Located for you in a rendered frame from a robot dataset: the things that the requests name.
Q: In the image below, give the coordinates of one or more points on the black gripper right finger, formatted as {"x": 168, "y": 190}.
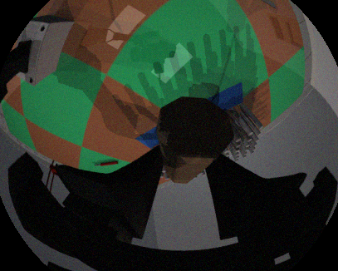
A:
{"x": 239, "y": 195}

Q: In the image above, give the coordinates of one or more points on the blue flat strip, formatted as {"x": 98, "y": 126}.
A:
{"x": 225, "y": 99}

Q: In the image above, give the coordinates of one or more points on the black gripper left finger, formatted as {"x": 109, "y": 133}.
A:
{"x": 129, "y": 191}

